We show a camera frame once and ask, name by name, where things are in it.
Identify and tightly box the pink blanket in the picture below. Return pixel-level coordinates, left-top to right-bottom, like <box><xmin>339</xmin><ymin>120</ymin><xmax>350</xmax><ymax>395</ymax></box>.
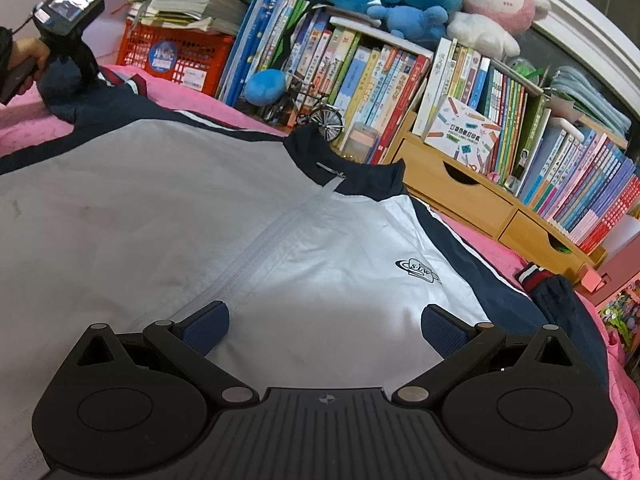
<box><xmin>0</xmin><ymin>62</ymin><xmax>640</xmax><ymax>480</ymax></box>

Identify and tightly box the red plastic crate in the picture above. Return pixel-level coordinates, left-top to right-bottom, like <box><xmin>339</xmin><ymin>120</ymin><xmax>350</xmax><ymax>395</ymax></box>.
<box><xmin>119</xmin><ymin>19</ymin><xmax>236</xmax><ymax>98</ymax></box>

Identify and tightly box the person's left hand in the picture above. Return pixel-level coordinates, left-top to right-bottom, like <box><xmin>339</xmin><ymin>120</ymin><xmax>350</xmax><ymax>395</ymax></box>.
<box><xmin>9</xmin><ymin>36</ymin><xmax>52</xmax><ymax>83</ymax></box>

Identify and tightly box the small blue plush toy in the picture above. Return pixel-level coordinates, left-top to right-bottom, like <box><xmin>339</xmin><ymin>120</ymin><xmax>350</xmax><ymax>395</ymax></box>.
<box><xmin>366</xmin><ymin>4</ymin><xmax>449</xmax><ymax>45</ymax></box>

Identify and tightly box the wooden drawer organizer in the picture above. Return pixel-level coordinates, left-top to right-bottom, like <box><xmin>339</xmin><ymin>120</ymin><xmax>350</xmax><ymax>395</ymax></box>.
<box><xmin>380</xmin><ymin>110</ymin><xmax>613</xmax><ymax>293</ymax></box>

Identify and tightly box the white box with pencil print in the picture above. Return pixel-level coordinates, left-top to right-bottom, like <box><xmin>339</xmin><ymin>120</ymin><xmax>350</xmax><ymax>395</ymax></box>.
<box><xmin>424</xmin><ymin>95</ymin><xmax>502</xmax><ymax>178</ymax></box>

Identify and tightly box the row of children's books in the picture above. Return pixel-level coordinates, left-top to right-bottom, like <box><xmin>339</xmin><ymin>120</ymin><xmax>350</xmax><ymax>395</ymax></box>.
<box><xmin>280</xmin><ymin>10</ymin><xmax>433</xmax><ymax>166</ymax></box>

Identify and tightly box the white and navy jacket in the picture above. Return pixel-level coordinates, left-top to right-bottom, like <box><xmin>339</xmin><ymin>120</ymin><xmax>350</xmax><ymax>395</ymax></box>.
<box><xmin>0</xmin><ymin>60</ymin><xmax>608</xmax><ymax>391</ymax></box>

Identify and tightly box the miniature metal bicycle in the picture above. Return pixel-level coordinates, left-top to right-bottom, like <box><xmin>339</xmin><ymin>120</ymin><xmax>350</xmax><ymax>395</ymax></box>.
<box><xmin>262</xmin><ymin>80</ymin><xmax>346</xmax><ymax>143</ymax></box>

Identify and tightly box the row of pastel spine books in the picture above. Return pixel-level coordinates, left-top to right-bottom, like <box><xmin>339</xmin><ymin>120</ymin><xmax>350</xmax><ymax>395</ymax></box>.
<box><xmin>517</xmin><ymin>117</ymin><xmax>640</xmax><ymax>256</ymax></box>

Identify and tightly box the clear plastic container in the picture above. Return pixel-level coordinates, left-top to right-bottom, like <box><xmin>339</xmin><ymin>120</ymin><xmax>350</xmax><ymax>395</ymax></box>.
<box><xmin>342</xmin><ymin>126</ymin><xmax>382</xmax><ymax>163</ymax></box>

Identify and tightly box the small pink box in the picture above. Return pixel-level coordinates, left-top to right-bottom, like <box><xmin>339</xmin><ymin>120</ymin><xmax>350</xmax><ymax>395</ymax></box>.
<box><xmin>579</xmin><ymin>265</ymin><xmax>614</xmax><ymax>292</ymax></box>

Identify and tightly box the row of tall thin books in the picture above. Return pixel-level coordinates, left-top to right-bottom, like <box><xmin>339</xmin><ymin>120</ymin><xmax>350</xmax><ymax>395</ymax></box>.
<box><xmin>216</xmin><ymin>0</ymin><xmax>312</xmax><ymax>108</ymax></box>

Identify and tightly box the blue plush ball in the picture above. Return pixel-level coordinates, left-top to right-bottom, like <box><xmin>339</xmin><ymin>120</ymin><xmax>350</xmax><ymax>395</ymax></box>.
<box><xmin>243</xmin><ymin>68</ymin><xmax>290</xmax><ymax>107</ymax></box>

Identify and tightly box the white window frame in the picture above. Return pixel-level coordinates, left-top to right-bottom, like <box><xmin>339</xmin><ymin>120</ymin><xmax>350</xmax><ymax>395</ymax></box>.
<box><xmin>500</xmin><ymin>0</ymin><xmax>640</xmax><ymax>111</ymax></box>

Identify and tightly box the stack of light blue folders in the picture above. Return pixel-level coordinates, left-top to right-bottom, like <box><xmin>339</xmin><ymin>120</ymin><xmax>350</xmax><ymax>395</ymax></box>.
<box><xmin>547</xmin><ymin>64</ymin><xmax>632</xmax><ymax>137</ymax></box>

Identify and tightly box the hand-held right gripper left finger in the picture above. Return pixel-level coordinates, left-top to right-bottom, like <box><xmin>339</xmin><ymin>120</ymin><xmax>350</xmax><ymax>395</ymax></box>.
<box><xmin>72</xmin><ymin>301</ymin><xmax>260</xmax><ymax>406</ymax></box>

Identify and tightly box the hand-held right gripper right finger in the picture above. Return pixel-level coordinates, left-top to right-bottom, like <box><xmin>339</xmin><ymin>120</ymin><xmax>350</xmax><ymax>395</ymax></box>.
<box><xmin>392</xmin><ymin>304</ymin><xmax>573</xmax><ymax>406</ymax></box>

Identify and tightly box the stack of papers and booklets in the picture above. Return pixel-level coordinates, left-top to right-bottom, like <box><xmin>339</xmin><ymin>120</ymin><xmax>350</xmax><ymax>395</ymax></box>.
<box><xmin>127</xmin><ymin>0</ymin><xmax>248</xmax><ymax>36</ymax></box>

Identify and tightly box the row of books on organizer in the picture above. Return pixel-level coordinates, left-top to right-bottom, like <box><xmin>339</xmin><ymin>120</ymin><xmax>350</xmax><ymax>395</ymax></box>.
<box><xmin>412</xmin><ymin>37</ymin><xmax>551</xmax><ymax>188</ymax></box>

